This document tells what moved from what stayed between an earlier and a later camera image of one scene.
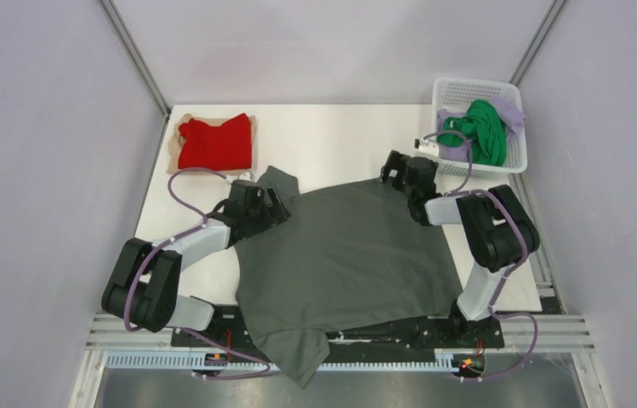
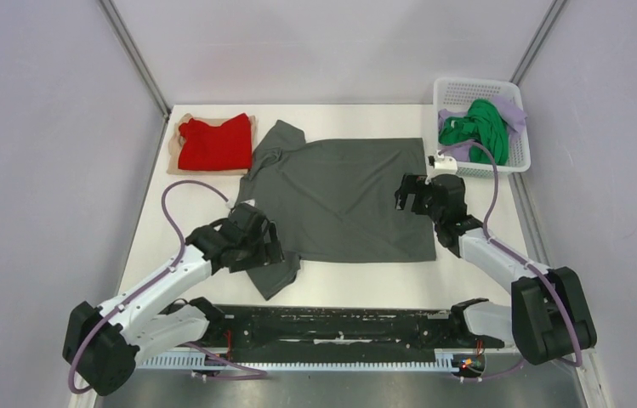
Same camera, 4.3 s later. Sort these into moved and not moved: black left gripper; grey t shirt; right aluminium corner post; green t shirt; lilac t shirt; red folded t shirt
Moved: grey t shirt; black left gripper
Not moved: green t shirt; lilac t shirt; red folded t shirt; right aluminium corner post
